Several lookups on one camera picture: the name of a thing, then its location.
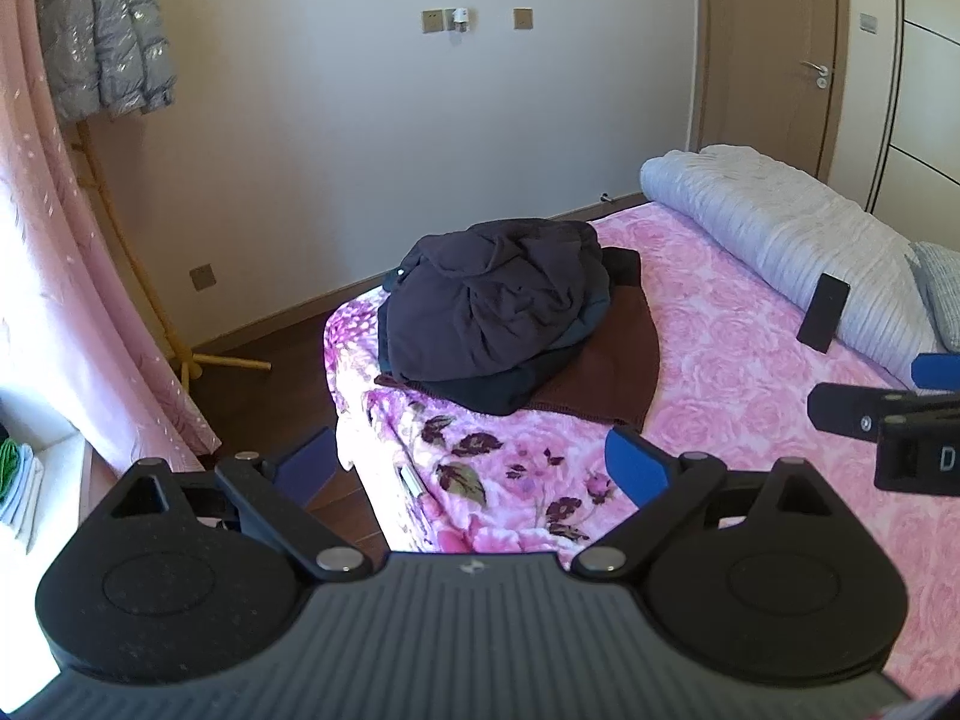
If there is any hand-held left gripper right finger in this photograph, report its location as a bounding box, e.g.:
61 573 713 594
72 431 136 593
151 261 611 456
570 424 835 584

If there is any white wardrobe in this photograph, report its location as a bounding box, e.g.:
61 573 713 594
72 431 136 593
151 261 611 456
862 0 960 242

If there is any pink floral blanket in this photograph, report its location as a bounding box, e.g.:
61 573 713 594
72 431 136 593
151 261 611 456
322 199 960 698

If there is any dark grey garment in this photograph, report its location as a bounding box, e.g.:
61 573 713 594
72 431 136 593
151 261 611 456
379 219 612 383

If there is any pink curtain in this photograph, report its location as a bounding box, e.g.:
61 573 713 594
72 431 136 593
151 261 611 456
0 0 223 478

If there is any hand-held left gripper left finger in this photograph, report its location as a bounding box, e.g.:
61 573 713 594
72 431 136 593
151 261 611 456
107 426 370 584

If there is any grey pillow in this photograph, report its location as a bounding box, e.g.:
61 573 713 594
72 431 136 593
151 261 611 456
904 241 960 355

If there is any rolled white quilt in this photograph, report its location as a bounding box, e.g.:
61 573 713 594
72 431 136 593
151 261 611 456
639 144 932 385

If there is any black phone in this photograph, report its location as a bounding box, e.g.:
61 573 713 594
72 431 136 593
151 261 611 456
796 272 853 354

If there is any wooden door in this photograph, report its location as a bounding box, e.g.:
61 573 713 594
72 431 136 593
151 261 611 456
694 0 853 190

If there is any brown knit garment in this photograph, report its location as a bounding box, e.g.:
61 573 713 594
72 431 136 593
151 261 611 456
375 285 661 431

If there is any silver puffer jacket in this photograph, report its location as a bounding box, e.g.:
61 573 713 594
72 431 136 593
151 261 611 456
34 0 178 122

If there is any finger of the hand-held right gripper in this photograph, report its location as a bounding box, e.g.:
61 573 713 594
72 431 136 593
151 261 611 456
910 351 960 393
808 382 912 441

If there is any folded white cloth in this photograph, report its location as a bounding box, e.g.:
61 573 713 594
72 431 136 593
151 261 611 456
0 444 47 557

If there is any wooden coat rack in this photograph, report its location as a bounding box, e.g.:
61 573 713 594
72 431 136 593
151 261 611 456
67 120 273 385

